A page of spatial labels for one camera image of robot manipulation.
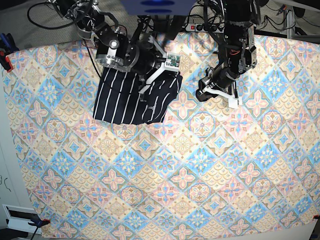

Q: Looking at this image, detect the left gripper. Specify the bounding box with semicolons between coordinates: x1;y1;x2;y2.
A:
195;66;243;109

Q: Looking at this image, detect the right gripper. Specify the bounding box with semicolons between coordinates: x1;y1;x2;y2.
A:
94;24;181;102

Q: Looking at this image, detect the navy white striped T-shirt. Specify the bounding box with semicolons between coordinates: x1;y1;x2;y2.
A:
92;67;183;125

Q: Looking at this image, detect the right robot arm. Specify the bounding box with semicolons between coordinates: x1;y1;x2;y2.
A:
50;0;181;101

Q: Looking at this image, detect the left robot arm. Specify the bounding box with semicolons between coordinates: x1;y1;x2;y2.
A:
195;0;261;109

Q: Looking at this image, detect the patterned tablecloth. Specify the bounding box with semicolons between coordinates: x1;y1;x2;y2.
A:
0;33;320;240

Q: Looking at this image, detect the red blue clamp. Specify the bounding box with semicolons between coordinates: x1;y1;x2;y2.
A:
0;33;19;73

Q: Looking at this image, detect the blue clamp orange tip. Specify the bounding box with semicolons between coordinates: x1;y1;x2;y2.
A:
28;218;51;228

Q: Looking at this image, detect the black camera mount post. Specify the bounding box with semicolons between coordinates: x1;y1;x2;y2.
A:
165;15;187;41

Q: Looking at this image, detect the white power strip red switch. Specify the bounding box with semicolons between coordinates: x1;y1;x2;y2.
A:
184;23;224;34

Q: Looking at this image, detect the white wall vent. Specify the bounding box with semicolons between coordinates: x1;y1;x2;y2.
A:
2;204;39;233

